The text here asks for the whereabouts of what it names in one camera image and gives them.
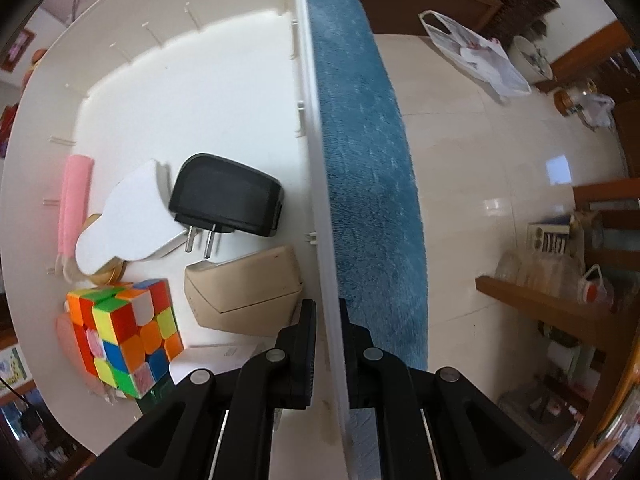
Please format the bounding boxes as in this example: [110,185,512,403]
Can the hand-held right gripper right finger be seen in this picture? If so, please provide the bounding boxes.
[339,297,576,480]

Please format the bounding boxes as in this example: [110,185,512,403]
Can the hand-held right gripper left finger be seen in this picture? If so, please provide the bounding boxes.
[75,299,318,480]

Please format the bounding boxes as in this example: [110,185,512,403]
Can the beige wedge-shaped box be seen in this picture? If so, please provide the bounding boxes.
[184,245,304,337]

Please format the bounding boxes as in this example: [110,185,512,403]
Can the black power adapter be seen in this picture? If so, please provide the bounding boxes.
[168,153,286,260]

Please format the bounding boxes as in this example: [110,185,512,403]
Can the colourful puzzle cube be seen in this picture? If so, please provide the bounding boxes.
[66,278,185,400]

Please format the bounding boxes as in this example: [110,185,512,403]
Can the gold round item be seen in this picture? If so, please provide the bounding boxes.
[82,212,126,286]

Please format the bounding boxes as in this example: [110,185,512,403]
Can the white plastic piece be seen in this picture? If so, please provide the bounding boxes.
[75,158,187,277]

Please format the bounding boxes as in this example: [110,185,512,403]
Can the pink soft bar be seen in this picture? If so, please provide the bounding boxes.
[59,155,95,263]

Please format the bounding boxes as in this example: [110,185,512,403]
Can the white plastic storage box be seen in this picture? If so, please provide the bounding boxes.
[0,0,353,480]

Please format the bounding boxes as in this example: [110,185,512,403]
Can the wooden shelf unit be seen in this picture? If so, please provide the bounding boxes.
[475,177,640,361]

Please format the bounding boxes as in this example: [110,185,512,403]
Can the clear plastic bottles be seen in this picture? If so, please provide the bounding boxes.
[495,250,581,301]

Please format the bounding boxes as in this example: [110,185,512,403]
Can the blue plush blanket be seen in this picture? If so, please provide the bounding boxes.
[302,0,430,480]

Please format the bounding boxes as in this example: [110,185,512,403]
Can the printed cardboard box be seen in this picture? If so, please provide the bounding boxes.
[526,217,573,256]

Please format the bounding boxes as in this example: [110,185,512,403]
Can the plastic jug red cap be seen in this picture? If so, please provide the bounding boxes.
[577,264,615,311]

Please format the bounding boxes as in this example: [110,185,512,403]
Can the white plastic bag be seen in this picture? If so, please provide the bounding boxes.
[419,10,532,98]

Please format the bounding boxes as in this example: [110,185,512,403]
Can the glass jar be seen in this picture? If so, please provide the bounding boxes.
[555,77,598,117]

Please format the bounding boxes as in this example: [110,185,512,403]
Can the small clear plastic bag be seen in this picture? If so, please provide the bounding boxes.
[580,92,616,128]

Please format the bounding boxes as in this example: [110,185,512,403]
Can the white ceramic bowl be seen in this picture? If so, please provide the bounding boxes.
[512,35,555,83]

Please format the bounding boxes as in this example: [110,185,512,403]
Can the red printed box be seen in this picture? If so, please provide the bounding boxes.
[0,105,18,146]

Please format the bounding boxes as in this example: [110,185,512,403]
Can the wooden wall frame pink item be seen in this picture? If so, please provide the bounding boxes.
[0,27,37,73]

